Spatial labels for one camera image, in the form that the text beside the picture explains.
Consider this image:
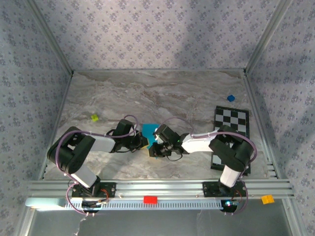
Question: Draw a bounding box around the black white checkerboard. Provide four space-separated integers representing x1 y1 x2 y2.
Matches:
210 105 252 175

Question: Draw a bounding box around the orange brick block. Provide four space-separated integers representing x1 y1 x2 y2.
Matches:
261 194 275 205

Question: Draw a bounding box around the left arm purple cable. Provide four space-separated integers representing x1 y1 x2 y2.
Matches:
55 115 140 217

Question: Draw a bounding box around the aluminium mounting rail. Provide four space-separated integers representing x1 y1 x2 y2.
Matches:
27 179 295 199

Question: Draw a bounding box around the white slotted cable duct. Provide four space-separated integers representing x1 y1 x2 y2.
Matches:
64 198 223 210

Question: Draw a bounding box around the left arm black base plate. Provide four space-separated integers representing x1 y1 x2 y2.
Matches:
71 182 117 198

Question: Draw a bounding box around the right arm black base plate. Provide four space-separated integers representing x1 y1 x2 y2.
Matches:
202 181 248 198

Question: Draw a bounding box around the aluminium frame bar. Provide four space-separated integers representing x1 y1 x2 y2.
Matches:
38 72 74 181
243 71 283 180

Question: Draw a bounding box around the aluminium frame post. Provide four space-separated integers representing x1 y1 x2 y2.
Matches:
26 0 74 76
243 0 295 76

